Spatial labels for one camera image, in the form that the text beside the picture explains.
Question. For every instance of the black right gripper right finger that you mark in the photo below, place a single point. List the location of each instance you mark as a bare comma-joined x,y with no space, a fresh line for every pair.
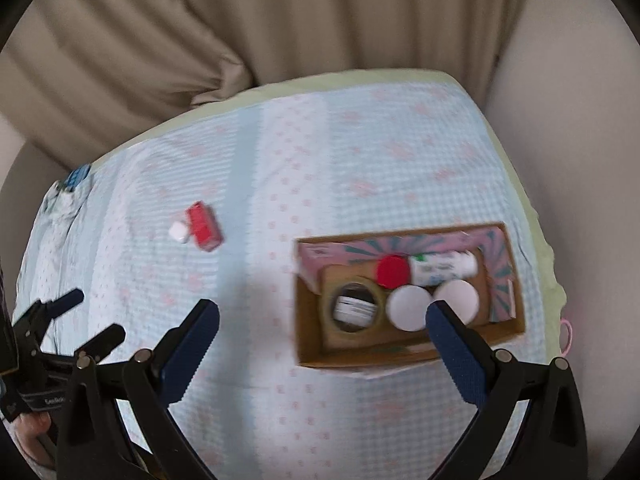
551,440

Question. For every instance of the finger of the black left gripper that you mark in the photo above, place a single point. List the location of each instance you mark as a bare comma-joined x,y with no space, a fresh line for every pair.
95,350
34,323

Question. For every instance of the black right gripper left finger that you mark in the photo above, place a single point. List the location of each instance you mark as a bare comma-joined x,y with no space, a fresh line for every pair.
93,442

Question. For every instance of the white earbuds case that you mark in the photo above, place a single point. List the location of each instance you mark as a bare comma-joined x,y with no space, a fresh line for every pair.
180,231

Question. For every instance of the red rectangular box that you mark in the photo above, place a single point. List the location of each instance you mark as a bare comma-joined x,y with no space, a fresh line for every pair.
204,227

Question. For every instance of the white tube green label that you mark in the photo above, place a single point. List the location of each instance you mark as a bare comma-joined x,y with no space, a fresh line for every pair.
434,268

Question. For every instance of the white jar black lid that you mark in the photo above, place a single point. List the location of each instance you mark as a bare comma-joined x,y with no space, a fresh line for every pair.
354,311

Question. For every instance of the person's left hand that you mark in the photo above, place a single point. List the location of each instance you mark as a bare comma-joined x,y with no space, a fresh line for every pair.
27,430

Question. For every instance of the pale green mattress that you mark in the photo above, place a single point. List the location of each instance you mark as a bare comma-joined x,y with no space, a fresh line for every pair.
338,154

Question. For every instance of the checkered floral blanket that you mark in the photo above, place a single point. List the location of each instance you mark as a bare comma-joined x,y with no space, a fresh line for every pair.
249,413

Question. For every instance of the white lid jar left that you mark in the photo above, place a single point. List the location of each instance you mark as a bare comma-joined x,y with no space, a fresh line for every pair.
406,307

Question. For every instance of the red lid jar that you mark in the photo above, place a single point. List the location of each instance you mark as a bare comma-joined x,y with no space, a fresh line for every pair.
392,271

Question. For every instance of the brown tape roll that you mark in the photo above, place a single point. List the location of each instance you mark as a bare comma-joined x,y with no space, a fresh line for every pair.
358,287

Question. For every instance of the pink patterned cardboard box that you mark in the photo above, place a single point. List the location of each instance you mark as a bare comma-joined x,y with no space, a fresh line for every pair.
325,260

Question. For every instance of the beige curtain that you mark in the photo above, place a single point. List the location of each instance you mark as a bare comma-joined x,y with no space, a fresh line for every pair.
80,77

